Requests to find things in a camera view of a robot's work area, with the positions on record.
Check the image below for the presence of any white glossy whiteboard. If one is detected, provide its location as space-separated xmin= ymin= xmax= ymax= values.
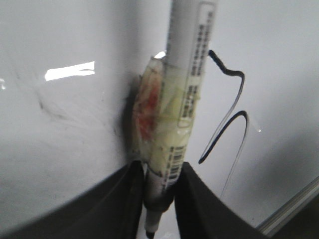
xmin=0 ymin=0 xmax=319 ymax=234

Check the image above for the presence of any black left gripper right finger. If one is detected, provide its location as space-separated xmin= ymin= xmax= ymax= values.
xmin=174 ymin=162 xmax=267 ymax=239

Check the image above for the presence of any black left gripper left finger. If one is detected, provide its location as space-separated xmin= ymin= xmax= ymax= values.
xmin=2 ymin=161 xmax=144 ymax=239

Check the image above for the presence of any red magnet taped to marker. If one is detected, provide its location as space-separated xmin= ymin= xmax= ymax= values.
xmin=132 ymin=57 xmax=163 ymax=162

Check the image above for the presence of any grey aluminium whiteboard tray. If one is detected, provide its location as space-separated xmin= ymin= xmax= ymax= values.
xmin=256 ymin=176 xmax=319 ymax=237

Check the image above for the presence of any white black-tipped whiteboard marker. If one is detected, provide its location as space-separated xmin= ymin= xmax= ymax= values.
xmin=144 ymin=0 xmax=217 ymax=239

